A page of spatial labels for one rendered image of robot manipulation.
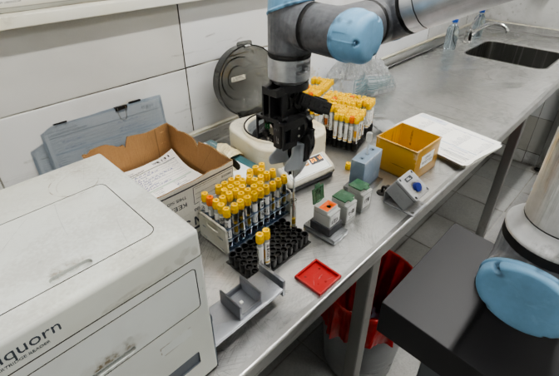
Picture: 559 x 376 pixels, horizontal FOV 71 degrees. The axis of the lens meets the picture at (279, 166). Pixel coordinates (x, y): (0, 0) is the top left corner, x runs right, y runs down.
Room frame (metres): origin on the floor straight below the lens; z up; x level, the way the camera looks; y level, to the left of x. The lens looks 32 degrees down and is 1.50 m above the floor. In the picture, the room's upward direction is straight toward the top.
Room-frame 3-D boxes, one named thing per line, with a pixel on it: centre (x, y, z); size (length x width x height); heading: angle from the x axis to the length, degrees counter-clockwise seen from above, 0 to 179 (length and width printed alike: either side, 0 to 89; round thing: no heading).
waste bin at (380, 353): (0.95, -0.30, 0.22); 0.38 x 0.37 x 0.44; 136
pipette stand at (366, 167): (0.90, -0.23, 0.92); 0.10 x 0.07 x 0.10; 142
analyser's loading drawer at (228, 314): (0.45, 0.08, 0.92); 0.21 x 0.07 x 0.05; 136
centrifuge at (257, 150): (1.02, -0.01, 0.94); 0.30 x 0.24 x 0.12; 37
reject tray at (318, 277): (0.56, -0.08, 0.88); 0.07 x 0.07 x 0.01; 46
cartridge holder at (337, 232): (0.71, -0.11, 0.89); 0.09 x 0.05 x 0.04; 48
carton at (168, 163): (0.80, 0.29, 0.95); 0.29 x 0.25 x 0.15; 46
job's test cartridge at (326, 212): (0.71, -0.11, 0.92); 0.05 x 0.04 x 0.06; 48
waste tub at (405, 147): (1.00, -0.37, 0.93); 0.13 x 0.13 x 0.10; 43
